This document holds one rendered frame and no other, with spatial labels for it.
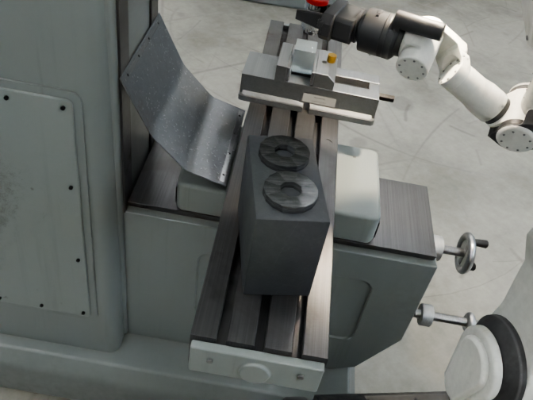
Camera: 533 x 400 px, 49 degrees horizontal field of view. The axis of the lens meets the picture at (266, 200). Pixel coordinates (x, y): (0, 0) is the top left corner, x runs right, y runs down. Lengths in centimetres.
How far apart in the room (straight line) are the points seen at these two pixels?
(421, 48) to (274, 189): 43
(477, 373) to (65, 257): 104
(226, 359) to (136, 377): 86
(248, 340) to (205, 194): 52
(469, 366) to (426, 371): 126
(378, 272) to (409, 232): 13
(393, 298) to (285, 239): 71
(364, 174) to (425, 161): 160
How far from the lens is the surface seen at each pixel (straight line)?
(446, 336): 236
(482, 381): 96
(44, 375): 193
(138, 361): 184
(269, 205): 94
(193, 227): 148
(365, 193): 148
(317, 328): 103
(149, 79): 138
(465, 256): 170
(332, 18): 122
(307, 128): 145
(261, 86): 150
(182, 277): 163
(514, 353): 94
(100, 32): 120
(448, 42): 127
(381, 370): 218
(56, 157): 138
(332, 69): 151
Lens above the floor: 175
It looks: 42 degrees down
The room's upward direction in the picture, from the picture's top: 10 degrees clockwise
